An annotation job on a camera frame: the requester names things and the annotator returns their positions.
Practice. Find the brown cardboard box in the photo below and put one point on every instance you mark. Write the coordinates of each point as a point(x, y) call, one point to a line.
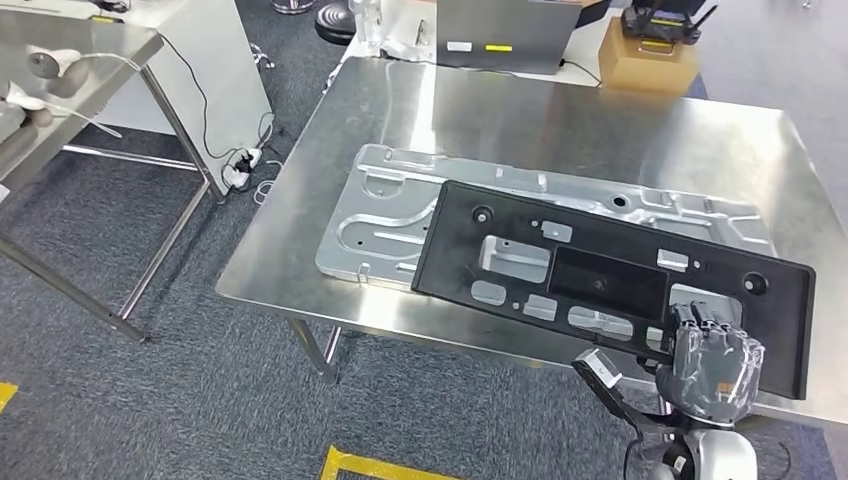
point(646, 69)

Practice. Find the steel side table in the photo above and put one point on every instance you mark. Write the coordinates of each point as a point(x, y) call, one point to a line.
point(112, 40)

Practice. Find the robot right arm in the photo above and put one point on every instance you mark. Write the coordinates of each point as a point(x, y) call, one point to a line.
point(725, 457)

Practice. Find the black device with antennas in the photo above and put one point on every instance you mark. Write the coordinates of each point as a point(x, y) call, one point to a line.
point(656, 23)

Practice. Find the black plastic panel part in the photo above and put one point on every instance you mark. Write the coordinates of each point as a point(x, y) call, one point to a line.
point(609, 281)

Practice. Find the white barcode scanner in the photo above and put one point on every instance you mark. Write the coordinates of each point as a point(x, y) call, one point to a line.
point(60, 60)

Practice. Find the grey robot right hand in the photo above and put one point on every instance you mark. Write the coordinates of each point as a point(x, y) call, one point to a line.
point(712, 371)

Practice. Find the white power strip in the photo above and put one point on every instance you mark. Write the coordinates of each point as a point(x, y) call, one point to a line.
point(238, 175)

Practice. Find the grey laptop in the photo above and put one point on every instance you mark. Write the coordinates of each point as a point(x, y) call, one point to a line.
point(510, 26)

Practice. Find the stainless steel workbench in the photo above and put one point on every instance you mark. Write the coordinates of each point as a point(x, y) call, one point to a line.
point(530, 119)

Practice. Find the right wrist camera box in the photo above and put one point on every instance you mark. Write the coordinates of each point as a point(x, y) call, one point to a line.
point(599, 371)

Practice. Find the black round base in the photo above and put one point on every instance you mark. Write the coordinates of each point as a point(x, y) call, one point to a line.
point(334, 26)

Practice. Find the white cabinet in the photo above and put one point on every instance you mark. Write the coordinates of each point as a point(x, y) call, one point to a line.
point(218, 79)

